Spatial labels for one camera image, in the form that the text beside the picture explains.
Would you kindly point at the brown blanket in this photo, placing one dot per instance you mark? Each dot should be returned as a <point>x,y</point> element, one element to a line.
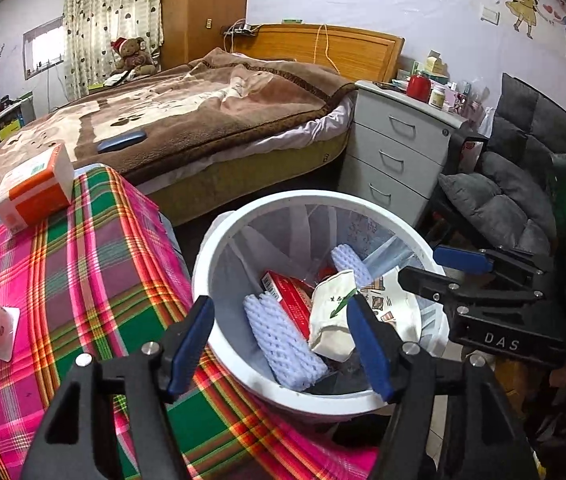
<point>188,105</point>

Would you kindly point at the small window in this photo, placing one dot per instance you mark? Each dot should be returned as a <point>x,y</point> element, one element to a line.
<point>45,47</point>

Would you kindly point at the beige paper bag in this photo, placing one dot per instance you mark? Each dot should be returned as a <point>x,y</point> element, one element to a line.
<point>333,320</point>

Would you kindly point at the wooden bed headboard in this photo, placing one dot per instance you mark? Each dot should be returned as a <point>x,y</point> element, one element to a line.
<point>358,50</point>

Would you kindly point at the large white foam net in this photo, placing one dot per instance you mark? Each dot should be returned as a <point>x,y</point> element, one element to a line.
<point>283,345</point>

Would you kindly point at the heart print curtain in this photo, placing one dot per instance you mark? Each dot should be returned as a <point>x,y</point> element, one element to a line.
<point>108,5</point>

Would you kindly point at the brown teddy bear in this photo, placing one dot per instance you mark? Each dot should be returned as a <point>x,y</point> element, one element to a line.
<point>133,55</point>

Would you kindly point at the small white foam net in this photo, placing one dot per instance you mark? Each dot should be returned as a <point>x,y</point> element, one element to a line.
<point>350,262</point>

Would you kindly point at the red white box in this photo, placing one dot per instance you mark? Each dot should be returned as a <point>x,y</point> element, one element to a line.
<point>290,300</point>

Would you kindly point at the cream carton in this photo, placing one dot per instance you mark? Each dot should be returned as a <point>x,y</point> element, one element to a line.
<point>434,64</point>

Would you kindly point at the wall switch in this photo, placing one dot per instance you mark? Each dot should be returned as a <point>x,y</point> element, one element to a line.
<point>490,15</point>

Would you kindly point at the grey drawer cabinet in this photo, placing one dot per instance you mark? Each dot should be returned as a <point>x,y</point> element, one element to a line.
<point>398,150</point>

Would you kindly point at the printed white wrapper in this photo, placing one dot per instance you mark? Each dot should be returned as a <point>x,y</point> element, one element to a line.
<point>395,305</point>

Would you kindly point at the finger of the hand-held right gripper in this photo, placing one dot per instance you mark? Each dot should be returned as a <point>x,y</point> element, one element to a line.
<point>443,287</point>
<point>463,259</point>

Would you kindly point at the power strip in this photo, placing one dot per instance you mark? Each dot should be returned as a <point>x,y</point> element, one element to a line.
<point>238,29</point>

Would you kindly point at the white trash bin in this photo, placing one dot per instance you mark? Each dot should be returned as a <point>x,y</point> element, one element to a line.
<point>223,280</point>

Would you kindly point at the wooden wardrobe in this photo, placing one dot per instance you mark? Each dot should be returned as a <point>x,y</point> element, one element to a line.
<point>203,5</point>

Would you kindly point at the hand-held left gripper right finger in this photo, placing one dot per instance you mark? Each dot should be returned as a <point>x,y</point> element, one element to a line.
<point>368,345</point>

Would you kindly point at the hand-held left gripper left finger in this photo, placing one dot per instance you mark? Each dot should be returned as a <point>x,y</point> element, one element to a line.
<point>193,345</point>

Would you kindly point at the grey cushioned chair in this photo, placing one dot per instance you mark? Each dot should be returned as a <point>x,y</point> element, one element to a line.
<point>508,200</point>

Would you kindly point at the red jar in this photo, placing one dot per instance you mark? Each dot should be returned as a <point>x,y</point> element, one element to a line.
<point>418,87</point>

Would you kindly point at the white jar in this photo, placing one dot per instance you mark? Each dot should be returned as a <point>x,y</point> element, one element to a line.
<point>438,96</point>

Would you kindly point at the olive mattress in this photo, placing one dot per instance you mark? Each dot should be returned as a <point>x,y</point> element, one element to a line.
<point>273,175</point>

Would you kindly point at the orange white box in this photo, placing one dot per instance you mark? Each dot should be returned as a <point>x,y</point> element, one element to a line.
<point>33,190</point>

